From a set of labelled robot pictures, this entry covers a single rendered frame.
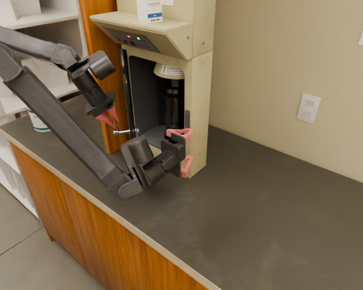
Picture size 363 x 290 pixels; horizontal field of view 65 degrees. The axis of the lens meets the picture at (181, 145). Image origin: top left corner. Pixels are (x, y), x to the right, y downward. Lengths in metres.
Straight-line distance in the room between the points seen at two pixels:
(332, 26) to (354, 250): 0.72
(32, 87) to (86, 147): 0.17
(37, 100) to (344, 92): 0.99
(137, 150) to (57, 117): 0.19
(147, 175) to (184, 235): 0.30
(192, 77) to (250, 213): 0.49
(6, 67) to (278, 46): 0.93
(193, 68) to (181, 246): 0.54
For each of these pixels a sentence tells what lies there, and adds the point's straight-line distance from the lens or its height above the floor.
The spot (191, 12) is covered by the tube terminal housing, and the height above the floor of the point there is 1.54.
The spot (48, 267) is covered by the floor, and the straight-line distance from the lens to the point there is 2.15.
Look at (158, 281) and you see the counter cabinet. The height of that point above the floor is 0.65.
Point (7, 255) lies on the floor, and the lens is 2.33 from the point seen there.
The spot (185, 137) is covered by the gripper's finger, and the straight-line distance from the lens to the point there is 0.74.
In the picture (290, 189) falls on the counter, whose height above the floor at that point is 0.94.
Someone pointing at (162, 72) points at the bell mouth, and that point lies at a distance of 1.00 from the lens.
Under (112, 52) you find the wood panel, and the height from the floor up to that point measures 1.36.
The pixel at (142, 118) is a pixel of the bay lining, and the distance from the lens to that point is 1.21.
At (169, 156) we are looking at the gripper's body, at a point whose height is 1.23.
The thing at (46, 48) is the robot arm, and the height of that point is 1.44.
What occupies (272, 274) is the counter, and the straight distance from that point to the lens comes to 0.89.
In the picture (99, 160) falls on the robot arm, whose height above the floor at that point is 1.27.
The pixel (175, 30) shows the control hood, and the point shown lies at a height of 1.50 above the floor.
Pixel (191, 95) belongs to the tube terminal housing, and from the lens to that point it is 0.92.
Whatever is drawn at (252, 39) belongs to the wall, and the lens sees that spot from 1.26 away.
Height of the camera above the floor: 1.67
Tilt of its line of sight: 34 degrees down
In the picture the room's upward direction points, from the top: straight up
